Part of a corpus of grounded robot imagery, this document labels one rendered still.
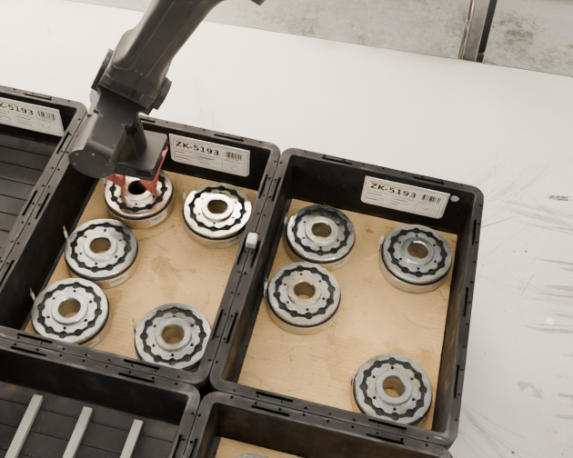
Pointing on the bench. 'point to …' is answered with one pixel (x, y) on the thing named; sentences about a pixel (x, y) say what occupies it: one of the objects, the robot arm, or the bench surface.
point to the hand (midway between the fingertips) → (137, 184)
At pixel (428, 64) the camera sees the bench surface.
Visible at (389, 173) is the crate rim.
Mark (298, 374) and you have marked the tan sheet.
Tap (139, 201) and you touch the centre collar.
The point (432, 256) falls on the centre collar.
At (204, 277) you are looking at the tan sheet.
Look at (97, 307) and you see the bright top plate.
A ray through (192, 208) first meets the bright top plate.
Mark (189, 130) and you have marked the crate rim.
